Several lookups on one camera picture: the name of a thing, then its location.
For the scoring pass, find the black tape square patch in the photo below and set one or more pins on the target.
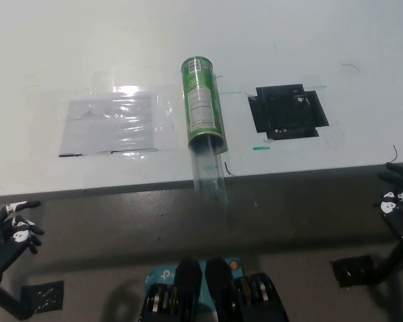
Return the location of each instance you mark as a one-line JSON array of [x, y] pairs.
[[285, 110]]

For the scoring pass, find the clear plastic chips tray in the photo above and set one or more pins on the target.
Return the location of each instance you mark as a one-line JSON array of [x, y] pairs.
[[210, 167]]

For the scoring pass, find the black floor tape patch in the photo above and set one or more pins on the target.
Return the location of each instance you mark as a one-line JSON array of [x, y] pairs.
[[352, 270], [42, 296]]

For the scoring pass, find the left robot hand skeleton glove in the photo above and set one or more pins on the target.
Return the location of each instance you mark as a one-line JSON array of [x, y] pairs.
[[10, 241]]

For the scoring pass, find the clear taped plastic sheet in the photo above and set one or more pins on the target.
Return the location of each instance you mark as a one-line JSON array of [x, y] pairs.
[[104, 124]]

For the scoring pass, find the right robot hand skeleton glove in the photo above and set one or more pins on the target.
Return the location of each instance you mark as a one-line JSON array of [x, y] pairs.
[[401, 211]]

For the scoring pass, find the green chips can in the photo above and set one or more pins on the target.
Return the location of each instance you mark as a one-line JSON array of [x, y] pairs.
[[201, 100]]

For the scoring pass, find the short teal tape strip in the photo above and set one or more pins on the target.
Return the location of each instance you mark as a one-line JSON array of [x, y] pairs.
[[262, 148]]

